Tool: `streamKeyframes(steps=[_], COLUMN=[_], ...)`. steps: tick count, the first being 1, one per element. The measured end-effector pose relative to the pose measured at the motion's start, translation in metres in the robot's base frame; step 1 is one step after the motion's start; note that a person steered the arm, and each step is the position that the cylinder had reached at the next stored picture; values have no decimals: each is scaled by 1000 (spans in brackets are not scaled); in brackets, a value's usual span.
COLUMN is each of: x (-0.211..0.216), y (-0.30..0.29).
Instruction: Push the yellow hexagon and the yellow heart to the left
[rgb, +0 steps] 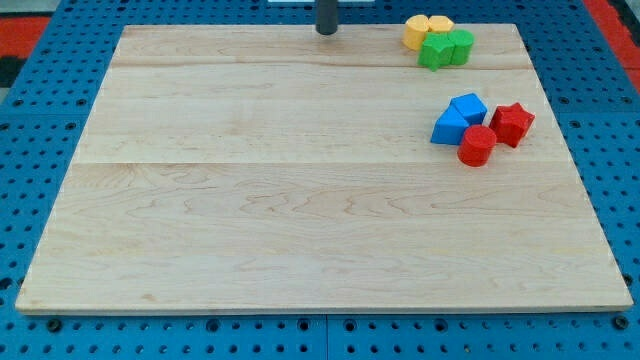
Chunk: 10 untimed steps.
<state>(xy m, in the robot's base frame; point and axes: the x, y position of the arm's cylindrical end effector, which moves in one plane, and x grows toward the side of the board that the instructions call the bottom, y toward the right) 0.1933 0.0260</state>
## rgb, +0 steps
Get yellow heart block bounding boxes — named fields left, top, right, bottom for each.
left=402, top=14, right=430, bottom=51

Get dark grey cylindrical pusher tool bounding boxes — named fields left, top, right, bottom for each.
left=315, top=0, right=338, bottom=36

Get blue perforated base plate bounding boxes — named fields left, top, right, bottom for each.
left=1, top=0, right=639, bottom=359

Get red cylinder block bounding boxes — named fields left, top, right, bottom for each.
left=457, top=125, right=497, bottom=167

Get green star block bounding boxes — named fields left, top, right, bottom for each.
left=417, top=33, right=455, bottom=71

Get red star block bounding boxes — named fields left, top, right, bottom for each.
left=489, top=102, right=535, bottom=148

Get yellow hexagon block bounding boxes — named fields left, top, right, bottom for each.
left=428, top=15, right=455, bottom=33

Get green cylinder block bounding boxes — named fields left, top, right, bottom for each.
left=448, top=29, right=475, bottom=65

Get light wooden board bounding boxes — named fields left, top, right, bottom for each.
left=16, top=24, right=632, bottom=315

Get blue cube block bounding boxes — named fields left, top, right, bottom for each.
left=450, top=93, right=488, bottom=125

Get blue triangle block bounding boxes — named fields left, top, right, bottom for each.
left=430, top=105, right=470, bottom=145

